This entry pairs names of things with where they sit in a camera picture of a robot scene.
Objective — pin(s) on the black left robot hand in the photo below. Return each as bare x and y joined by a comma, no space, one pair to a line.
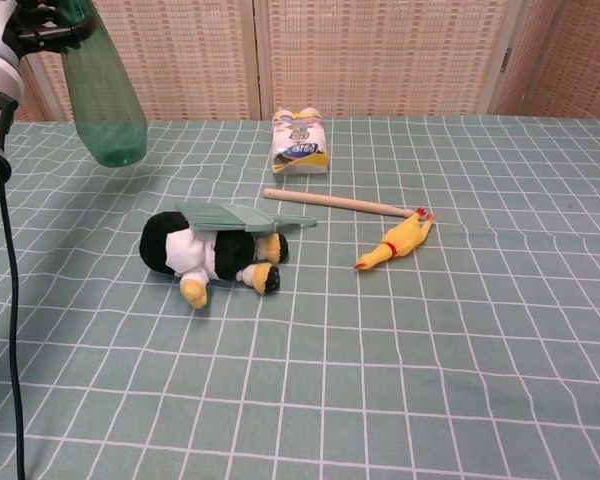
35,35

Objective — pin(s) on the green spray bottle black trigger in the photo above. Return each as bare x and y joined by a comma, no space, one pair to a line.
105,100

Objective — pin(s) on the woven bamboo screen panel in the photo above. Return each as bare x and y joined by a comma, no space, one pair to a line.
385,55
575,60
30,100
195,55

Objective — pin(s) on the black white plush penguin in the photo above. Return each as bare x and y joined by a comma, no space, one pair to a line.
230,255

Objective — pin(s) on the light wooden stick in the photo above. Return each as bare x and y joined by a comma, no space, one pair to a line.
330,202

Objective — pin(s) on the yellow rubber chicken toy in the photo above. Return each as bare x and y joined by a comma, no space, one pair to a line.
400,240

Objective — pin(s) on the green checked tablecloth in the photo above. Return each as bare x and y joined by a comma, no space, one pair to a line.
380,350

